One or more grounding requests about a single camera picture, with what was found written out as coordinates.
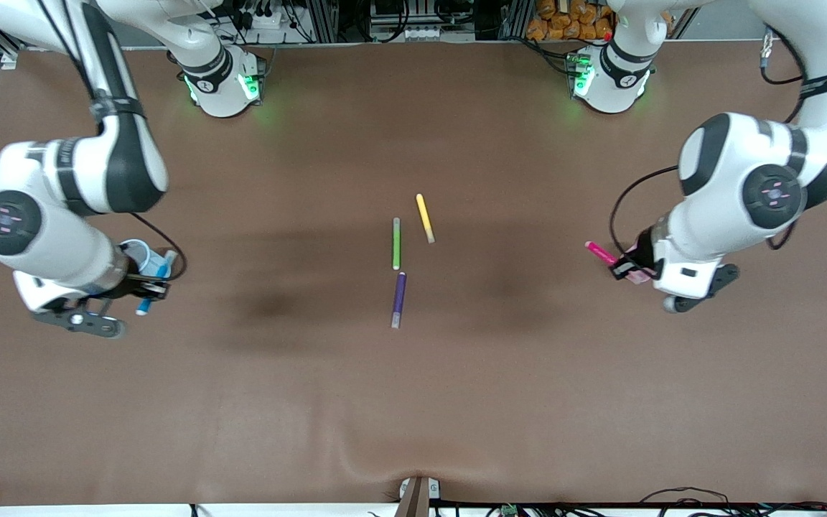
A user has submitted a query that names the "orange snack bags pile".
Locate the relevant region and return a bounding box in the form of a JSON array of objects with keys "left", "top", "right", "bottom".
[{"left": 526, "top": 0, "right": 615, "bottom": 42}]

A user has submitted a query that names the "blue marker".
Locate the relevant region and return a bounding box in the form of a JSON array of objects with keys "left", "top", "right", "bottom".
[{"left": 136, "top": 250, "right": 178, "bottom": 317}]

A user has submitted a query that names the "black looped cable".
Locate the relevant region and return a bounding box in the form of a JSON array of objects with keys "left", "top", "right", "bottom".
[{"left": 640, "top": 487, "right": 732, "bottom": 517}]

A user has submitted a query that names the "yellow marker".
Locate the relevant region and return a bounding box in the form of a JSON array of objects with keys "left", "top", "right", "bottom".
[{"left": 416, "top": 193, "right": 436, "bottom": 244}]

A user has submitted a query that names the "purple marker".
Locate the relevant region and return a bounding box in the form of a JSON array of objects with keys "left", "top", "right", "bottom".
[{"left": 391, "top": 271, "right": 408, "bottom": 330}]

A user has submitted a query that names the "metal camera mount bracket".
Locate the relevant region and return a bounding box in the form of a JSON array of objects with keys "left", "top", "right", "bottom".
[{"left": 396, "top": 475, "right": 441, "bottom": 517}]

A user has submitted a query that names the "blue mesh cup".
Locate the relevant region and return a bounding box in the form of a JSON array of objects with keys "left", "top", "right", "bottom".
[{"left": 119, "top": 238, "right": 179, "bottom": 287}]

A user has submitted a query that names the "brown table cover mat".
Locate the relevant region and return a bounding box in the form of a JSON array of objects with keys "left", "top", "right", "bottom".
[{"left": 0, "top": 39, "right": 827, "bottom": 507}]

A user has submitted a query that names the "white power strip with plugs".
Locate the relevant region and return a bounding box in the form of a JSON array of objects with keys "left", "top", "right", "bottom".
[{"left": 238, "top": 4, "right": 292, "bottom": 29}]

